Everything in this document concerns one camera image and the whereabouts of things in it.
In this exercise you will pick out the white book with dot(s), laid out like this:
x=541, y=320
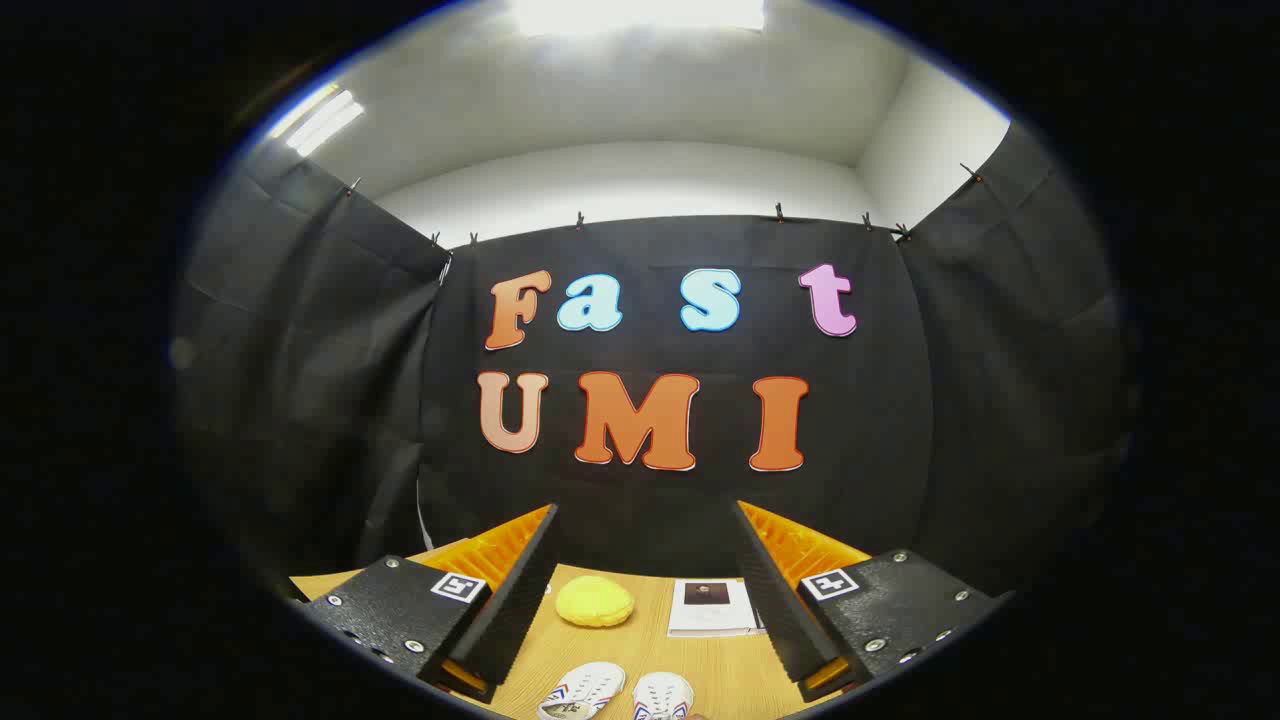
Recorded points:
x=710, y=610

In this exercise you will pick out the yellow fuzzy plush ball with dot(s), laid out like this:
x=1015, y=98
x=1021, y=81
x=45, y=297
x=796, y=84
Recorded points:
x=595, y=602

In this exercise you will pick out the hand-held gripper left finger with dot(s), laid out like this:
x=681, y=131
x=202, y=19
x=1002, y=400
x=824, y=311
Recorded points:
x=515, y=610

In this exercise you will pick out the black backdrop cloth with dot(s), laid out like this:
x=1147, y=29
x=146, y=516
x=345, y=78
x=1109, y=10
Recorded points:
x=650, y=500

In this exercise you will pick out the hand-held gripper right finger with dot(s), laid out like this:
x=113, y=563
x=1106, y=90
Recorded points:
x=780, y=610

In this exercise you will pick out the ceiling light panel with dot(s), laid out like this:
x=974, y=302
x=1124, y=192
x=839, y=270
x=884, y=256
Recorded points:
x=320, y=122
x=640, y=15

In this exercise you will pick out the white canvas shoe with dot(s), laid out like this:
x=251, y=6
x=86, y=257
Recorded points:
x=662, y=695
x=585, y=690

